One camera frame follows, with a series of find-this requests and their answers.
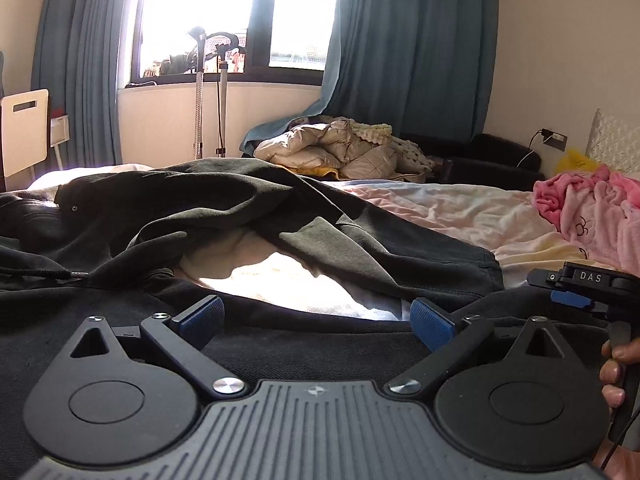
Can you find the dark framed window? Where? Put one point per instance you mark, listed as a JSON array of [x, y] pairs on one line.
[[257, 35]]

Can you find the pink fleece blanket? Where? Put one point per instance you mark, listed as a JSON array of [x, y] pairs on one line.
[[600, 215]]

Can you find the beige down jacket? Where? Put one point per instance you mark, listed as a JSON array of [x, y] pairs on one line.
[[310, 145]]

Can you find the cream knitted blanket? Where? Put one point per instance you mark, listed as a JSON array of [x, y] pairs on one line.
[[410, 152]]

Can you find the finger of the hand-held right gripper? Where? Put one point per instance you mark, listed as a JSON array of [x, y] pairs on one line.
[[570, 300]]

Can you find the white dressing table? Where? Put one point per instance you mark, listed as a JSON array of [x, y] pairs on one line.
[[59, 130]]

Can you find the black jacket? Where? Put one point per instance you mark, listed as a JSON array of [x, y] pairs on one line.
[[200, 200]]

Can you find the black armchair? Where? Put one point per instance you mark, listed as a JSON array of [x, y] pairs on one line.
[[500, 160]]

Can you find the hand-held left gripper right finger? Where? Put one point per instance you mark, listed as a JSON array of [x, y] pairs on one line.
[[432, 325]]

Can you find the blue curtain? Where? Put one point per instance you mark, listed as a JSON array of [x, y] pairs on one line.
[[410, 50], [85, 60]]

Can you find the wooden chair back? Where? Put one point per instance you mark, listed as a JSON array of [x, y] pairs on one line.
[[25, 135]]

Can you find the person's right hand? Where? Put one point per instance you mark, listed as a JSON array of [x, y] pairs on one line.
[[611, 375]]

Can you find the yellow plush toy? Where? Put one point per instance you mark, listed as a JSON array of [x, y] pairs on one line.
[[575, 162]]

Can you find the cream quilted pillow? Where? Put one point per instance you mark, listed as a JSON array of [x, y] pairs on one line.
[[617, 140]]

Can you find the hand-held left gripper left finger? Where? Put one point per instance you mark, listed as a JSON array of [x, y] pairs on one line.
[[200, 320]]

